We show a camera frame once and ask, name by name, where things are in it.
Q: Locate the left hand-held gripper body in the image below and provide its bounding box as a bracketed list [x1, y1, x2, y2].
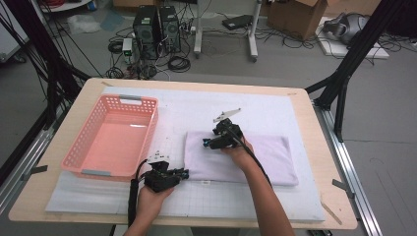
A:
[143, 149, 182, 194]

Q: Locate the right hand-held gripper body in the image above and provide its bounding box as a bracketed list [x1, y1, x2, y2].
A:
[209, 107, 245, 150]

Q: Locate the white printed towel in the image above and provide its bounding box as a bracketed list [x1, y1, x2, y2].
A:
[183, 130, 300, 187]

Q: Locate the pink plastic basket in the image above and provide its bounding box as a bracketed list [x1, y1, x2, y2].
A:
[60, 93, 160, 184]

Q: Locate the person's left hand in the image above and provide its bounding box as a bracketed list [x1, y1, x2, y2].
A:
[136, 185, 176, 222]

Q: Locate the person's right hand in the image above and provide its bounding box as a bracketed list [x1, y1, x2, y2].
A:
[220, 137, 255, 171]

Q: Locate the white foam mat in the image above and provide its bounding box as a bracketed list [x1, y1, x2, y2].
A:
[44, 86, 327, 222]

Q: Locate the white metal stand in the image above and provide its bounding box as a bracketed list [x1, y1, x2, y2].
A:
[193, 0, 264, 63]

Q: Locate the black flat device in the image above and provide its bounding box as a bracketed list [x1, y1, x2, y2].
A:
[221, 14, 255, 31]

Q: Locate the narrow black computer tower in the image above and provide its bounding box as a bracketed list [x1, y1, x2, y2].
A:
[158, 5, 182, 54]

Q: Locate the white power adapter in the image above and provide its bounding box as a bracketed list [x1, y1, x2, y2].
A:
[121, 37, 134, 57]

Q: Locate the wide black computer tower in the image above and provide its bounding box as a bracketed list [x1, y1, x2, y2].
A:
[132, 5, 161, 61]

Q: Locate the thin wooden strip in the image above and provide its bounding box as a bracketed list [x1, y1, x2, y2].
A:
[320, 200, 343, 226]

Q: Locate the open cardboard box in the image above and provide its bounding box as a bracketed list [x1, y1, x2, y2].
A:
[266, 0, 328, 41]

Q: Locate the white foam board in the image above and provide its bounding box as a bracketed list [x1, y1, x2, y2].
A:
[316, 16, 391, 60]

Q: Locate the grey headset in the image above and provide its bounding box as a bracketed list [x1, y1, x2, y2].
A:
[323, 12, 370, 45]

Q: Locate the clear plastic bag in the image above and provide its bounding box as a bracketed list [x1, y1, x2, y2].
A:
[67, 13, 101, 35]

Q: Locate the large cardboard box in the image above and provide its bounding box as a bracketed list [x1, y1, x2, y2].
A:
[323, 0, 383, 17]

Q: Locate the white cabinet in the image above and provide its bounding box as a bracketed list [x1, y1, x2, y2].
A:
[0, 6, 30, 63]

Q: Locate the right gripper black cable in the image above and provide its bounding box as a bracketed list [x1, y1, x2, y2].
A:
[225, 126, 273, 188]

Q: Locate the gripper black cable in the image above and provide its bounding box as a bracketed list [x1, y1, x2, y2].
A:
[225, 126, 273, 188]
[127, 158, 150, 228]

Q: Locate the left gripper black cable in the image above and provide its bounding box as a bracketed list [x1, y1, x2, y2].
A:
[127, 158, 150, 228]

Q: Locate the coiled black cable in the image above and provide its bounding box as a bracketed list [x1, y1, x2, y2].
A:
[167, 55, 192, 74]

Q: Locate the grey metal bracket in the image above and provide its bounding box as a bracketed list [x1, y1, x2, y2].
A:
[21, 164, 49, 182]
[331, 178, 357, 200]

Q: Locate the aluminium rail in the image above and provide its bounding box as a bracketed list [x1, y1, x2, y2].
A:
[0, 126, 55, 214]
[313, 101, 385, 236]

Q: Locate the black metal frame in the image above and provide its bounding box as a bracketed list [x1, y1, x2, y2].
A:
[304, 0, 417, 144]

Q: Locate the black frame with cables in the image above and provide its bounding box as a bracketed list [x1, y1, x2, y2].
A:
[0, 0, 91, 131]

